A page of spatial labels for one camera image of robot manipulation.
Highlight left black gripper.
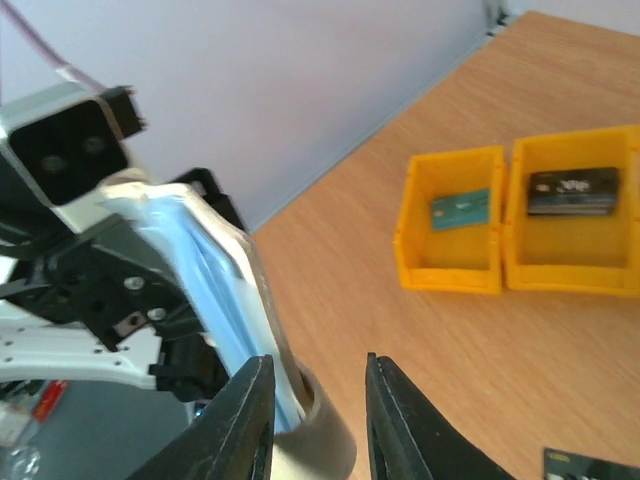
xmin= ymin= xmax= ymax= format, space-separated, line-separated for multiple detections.
xmin=9 ymin=167 xmax=251 ymax=401

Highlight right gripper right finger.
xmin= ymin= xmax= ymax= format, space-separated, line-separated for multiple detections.
xmin=365 ymin=352 xmax=512 ymax=480

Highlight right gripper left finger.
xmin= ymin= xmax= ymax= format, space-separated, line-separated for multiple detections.
xmin=129 ymin=355 xmax=275 ymax=480

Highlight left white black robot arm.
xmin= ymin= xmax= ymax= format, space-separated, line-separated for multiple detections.
xmin=1 ymin=187 xmax=229 ymax=402

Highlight green card in bin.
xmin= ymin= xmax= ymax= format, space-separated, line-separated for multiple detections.
xmin=431 ymin=189 xmax=490 ymax=231

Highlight black card in bin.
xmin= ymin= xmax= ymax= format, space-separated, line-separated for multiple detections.
xmin=527 ymin=167 xmax=620 ymax=216

